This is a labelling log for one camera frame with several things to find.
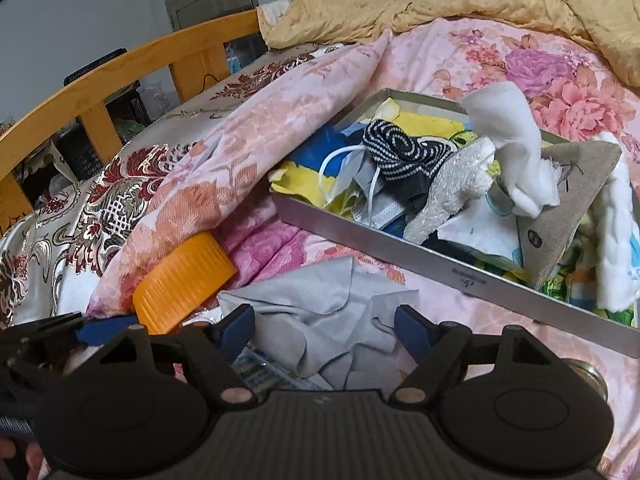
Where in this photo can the grey metal tray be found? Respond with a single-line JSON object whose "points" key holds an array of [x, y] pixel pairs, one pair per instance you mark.
{"points": [[500, 295]]}

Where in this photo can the cartoon printed towel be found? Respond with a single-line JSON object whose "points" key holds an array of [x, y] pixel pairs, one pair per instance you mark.
{"points": [[312, 152]]}

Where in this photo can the pink floral quilt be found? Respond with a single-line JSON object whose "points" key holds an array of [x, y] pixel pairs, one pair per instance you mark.
{"points": [[575, 100]]}

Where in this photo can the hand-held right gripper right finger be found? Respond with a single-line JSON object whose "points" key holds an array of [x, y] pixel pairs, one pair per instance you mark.
{"points": [[415, 330]]}

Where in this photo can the brocade satin bedsheet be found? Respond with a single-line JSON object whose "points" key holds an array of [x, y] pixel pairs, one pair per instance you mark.
{"points": [[125, 185]]}

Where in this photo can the small cardboard box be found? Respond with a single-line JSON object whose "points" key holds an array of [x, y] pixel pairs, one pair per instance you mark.
{"points": [[270, 370]]}

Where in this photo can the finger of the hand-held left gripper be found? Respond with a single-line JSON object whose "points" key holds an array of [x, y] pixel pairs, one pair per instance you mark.
{"points": [[105, 331]]}

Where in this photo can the black plastic crate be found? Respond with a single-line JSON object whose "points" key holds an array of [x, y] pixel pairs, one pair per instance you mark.
{"points": [[85, 155], [95, 67]]}

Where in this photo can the black white striped sock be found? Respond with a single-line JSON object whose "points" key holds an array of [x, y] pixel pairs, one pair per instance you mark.
{"points": [[400, 152]]}

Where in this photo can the grey felt pouch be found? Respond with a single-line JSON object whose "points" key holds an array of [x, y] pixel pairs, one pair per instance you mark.
{"points": [[565, 195]]}

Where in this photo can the white lace sock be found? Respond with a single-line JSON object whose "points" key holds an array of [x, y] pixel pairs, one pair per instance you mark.
{"points": [[450, 195]]}

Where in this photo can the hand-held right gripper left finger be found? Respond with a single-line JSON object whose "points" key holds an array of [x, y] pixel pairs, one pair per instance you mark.
{"points": [[235, 327]]}

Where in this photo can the grey face mask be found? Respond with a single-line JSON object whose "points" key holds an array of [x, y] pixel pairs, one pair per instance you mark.
{"points": [[380, 212]]}

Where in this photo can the white quilted cloth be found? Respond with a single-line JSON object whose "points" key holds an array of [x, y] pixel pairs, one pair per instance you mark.
{"points": [[620, 240]]}

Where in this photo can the light grey cloth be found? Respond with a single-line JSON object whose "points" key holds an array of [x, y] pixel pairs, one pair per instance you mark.
{"points": [[320, 320]]}

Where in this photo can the white printed cloth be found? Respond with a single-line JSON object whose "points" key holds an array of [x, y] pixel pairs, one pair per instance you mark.
{"points": [[272, 10]]}

